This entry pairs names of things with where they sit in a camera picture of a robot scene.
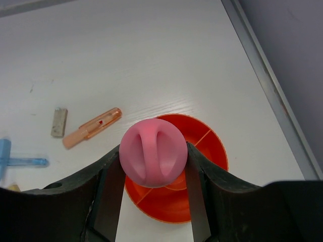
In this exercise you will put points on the blue translucent pen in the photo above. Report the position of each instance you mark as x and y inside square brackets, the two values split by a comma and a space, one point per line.
[7, 160]

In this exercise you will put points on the orange round divided container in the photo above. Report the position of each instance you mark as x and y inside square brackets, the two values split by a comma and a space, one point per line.
[170, 203]

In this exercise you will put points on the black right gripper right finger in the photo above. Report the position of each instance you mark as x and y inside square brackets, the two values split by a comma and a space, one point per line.
[224, 207]

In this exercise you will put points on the grey eraser block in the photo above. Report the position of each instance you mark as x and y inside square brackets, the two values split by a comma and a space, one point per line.
[59, 122]

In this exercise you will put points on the orange translucent pen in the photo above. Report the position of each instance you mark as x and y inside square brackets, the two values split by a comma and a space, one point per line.
[92, 128]

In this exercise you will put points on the pink round eraser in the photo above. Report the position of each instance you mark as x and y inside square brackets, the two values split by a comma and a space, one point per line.
[153, 153]

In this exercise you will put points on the small yellow eraser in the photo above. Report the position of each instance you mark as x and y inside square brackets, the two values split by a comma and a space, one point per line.
[14, 187]

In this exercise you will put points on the aluminium table edge rail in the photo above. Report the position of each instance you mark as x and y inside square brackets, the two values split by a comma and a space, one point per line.
[286, 118]

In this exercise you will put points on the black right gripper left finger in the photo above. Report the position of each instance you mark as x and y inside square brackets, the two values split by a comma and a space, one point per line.
[84, 206]

